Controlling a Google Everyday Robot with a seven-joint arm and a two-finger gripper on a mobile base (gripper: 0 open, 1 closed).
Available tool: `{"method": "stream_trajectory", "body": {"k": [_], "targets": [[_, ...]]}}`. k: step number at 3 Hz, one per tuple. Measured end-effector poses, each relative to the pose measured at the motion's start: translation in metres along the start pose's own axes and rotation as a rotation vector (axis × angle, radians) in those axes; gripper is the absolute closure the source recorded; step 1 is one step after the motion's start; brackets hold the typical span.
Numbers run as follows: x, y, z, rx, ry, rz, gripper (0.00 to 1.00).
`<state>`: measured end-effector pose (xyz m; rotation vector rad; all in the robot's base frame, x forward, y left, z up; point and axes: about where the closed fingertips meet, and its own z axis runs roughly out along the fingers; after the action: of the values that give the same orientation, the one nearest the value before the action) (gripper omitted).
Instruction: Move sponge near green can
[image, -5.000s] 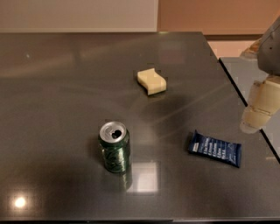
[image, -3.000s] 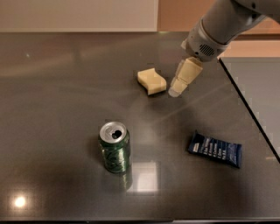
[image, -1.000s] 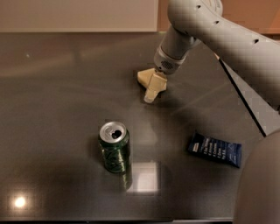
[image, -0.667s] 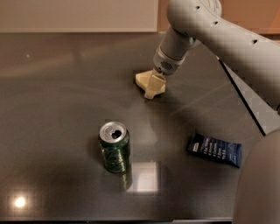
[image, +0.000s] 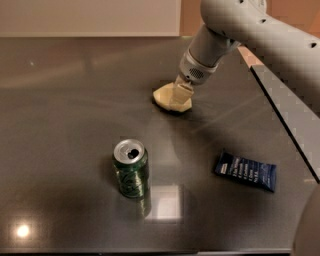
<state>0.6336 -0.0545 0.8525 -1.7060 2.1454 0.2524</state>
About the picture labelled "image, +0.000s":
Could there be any pale yellow sponge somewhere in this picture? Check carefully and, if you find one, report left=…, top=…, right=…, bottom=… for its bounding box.
left=153, top=82, right=192, bottom=112

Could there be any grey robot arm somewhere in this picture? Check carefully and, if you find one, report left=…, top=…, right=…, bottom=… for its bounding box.
left=175, top=0, right=320, bottom=115

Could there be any green soda can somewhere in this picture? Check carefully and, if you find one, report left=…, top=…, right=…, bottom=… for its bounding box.
left=112, top=139, right=149, bottom=198

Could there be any grey side table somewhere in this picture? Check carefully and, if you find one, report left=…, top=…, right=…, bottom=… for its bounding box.
left=250, top=65, right=320, bottom=181

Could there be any blue snack bar wrapper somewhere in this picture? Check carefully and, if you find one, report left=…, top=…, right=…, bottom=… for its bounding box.
left=214, top=151, right=277, bottom=192

